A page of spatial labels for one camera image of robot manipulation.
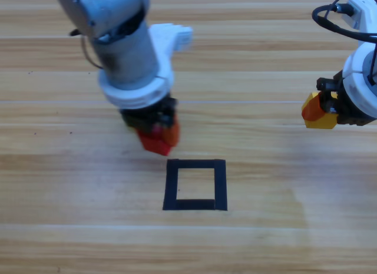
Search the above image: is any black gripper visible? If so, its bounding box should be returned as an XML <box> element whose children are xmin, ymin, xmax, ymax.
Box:
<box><xmin>302</xmin><ymin>70</ymin><xmax>377</xmax><ymax>127</ymax></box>
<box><xmin>119</xmin><ymin>95</ymin><xmax>180</xmax><ymax>148</ymax></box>

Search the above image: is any yellow wooden block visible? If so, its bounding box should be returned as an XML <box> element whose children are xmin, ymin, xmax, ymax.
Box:
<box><xmin>300</xmin><ymin>91</ymin><xmax>339</xmax><ymax>130</ymax></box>

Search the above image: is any red wooden block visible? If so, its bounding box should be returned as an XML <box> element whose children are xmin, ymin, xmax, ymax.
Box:
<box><xmin>137</xmin><ymin>123</ymin><xmax>171</xmax><ymax>156</ymax></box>

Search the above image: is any black tape square outline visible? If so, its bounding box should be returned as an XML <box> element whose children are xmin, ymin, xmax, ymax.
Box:
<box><xmin>162</xmin><ymin>159</ymin><xmax>228</xmax><ymax>212</ymax></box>

